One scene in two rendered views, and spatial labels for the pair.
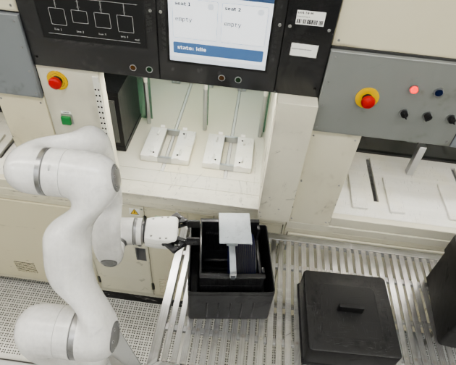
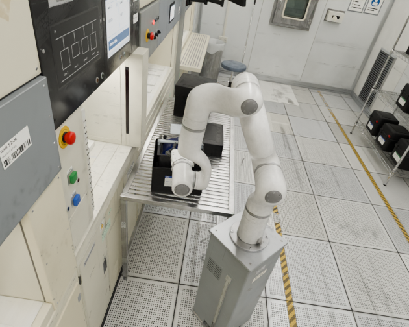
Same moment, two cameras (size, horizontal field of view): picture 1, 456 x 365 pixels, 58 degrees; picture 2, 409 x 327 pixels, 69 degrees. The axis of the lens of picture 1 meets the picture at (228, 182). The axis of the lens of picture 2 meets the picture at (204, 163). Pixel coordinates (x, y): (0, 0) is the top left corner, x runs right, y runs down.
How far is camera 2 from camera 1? 1.53 m
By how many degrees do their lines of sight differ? 68
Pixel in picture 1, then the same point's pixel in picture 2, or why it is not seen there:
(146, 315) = (121, 310)
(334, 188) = not seen: hidden behind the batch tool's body
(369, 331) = (212, 128)
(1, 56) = (36, 145)
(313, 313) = (205, 141)
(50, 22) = (61, 69)
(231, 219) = (175, 129)
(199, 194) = (111, 170)
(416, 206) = not seen: hidden behind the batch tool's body
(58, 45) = (66, 93)
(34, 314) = (274, 178)
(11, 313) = not seen: outside the picture
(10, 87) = (43, 183)
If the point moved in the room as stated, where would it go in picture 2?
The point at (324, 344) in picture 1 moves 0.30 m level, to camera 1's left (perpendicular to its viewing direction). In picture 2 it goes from (220, 141) to (221, 169)
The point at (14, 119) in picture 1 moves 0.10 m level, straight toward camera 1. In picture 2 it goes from (42, 227) to (80, 216)
